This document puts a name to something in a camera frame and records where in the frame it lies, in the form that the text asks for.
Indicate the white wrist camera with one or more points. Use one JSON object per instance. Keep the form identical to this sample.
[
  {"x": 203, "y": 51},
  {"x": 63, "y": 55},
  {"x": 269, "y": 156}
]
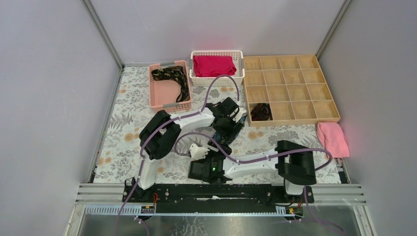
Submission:
[
  {"x": 200, "y": 152},
  {"x": 238, "y": 113}
]

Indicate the pink plastic basket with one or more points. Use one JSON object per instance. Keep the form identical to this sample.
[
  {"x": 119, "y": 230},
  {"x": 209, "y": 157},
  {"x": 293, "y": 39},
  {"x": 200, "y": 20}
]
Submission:
[{"x": 163, "y": 94}]

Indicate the black gold necktie in basket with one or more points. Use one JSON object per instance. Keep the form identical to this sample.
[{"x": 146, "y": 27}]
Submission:
[{"x": 177, "y": 74}]

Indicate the floral table mat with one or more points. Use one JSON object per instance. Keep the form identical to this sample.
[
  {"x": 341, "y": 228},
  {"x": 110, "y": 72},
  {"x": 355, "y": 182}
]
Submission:
[{"x": 120, "y": 155}]

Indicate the pink folded cloth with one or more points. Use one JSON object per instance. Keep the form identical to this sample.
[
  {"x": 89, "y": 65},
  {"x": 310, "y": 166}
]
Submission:
[{"x": 332, "y": 138}]

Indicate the red folded cloth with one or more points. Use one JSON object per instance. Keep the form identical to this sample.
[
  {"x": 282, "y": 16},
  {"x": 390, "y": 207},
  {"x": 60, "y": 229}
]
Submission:
[{"x": 213, "y": 66}]

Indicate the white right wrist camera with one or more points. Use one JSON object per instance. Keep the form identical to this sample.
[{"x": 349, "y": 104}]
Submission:
[{"x": 200, "y": 152}]

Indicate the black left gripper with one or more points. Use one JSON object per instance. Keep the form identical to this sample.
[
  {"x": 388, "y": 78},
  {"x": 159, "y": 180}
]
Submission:
[{"x": 224, "y": 131}]

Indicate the white plastic basket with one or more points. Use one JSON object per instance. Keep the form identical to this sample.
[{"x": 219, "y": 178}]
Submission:
[{"x": 221, "y": 80}]

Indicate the wooden compartment tray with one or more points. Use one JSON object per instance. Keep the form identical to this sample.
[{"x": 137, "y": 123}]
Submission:
[{"x": 293, "y": 85}]

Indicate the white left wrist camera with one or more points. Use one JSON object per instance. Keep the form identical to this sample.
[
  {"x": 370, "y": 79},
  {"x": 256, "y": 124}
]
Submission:
[{"x": 238, "y": 113}]

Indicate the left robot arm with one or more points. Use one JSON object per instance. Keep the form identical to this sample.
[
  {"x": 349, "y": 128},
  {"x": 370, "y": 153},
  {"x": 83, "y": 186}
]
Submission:
[{"x": 162, "y": 132}]

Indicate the white slotted cable duct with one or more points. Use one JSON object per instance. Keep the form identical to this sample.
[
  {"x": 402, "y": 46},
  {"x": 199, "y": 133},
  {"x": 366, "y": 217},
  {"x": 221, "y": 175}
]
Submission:
[{"x": 118, "y": 209}]

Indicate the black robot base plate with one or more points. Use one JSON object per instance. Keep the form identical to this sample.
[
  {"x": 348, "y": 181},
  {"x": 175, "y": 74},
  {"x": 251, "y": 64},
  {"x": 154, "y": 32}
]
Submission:
[{"x": 206, "y": 198}]

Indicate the dark rolled necktie in tray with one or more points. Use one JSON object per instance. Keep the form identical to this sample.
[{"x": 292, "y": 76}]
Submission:
[{"x": 261, "y": 112}]

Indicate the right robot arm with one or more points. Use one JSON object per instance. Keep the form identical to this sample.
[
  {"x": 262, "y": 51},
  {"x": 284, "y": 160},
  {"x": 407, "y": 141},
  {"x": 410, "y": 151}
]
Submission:
[{"x": 293, "y": 162}]

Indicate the blue floral necktie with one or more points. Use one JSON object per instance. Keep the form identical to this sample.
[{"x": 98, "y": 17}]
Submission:
[{"x": 226, "y": 131}]

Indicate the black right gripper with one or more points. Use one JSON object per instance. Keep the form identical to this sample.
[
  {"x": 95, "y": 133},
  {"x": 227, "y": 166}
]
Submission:
[{"x": 202, "y": 161}]

